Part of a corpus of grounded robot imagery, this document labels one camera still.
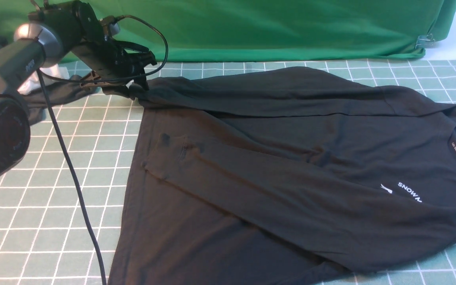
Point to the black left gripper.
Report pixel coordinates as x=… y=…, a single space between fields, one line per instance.
x=114 y=59

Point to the dark gray long-sleeved shirt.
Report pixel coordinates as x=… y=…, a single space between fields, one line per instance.
x=284 y=177

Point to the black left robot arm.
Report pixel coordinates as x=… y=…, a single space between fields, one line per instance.
x=52 y=32

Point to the crumpled dark gray garment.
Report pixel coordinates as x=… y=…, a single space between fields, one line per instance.
x=60 y=93

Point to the crumpled white cloth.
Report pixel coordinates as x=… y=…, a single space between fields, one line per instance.
x=50 y=75

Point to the teal grid-pattern tablecloth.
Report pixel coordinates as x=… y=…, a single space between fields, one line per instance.
x=43 y=239

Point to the green backdrop cloth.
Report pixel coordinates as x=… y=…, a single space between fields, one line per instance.
x=265 y=30

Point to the metal binder clip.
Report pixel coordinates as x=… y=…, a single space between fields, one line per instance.
x=425 y=41

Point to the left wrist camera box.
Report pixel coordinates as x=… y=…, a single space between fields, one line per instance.
x=110 y=25

